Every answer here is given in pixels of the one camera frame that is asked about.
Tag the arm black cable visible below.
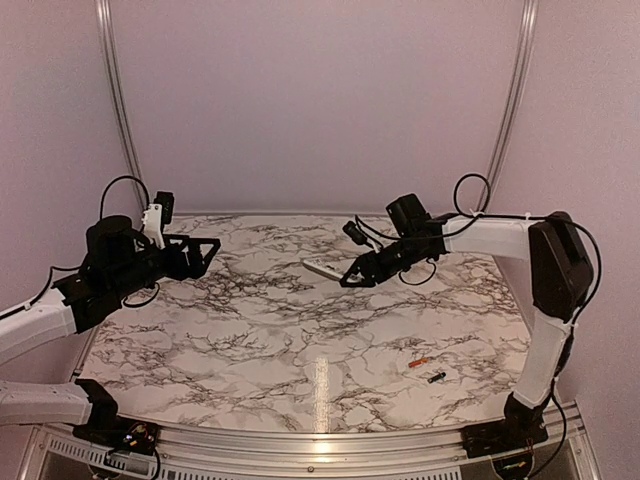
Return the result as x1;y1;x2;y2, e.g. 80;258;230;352
99;174;151;221
452;173;492;236

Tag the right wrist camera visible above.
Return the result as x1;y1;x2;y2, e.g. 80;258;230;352
342;221;382;251

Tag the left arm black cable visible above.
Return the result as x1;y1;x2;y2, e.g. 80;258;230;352
99;174;151;221

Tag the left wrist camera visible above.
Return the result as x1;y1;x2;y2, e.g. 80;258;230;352
142;191;175;250

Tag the grey remote control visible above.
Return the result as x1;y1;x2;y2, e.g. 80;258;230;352
301;259;345;281

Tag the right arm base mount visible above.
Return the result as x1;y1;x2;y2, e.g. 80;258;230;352
460;420;549;458

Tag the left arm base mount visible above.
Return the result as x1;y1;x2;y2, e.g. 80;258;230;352
73;415;160;456

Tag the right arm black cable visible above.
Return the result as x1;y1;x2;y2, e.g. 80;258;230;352
452;173;492;236

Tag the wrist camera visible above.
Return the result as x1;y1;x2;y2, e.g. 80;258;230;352
142;191;175;250
342;221;382;251

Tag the front aluminium rail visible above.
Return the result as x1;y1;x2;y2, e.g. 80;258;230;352
17;402;602;479

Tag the left aluminium frame post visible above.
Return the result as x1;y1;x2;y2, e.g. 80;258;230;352
94;0;151;214

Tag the black green battery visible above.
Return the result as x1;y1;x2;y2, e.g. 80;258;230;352
428;372;446;384

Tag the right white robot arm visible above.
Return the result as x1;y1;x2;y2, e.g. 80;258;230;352
339;194;595;448

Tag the orange battery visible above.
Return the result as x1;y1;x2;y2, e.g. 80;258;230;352
408;358;429;369

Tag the right aluminium frame post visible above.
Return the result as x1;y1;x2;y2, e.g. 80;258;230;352
477;0;539;208

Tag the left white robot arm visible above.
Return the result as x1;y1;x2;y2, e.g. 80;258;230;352
1;215;221;445

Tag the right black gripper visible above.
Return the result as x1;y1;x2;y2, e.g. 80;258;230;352
340;235;430;287

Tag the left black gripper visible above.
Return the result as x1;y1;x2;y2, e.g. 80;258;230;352
108;233;220;301

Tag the aluminium frame post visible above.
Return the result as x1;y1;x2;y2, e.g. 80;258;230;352
94;0;151;214
477;0;539;208

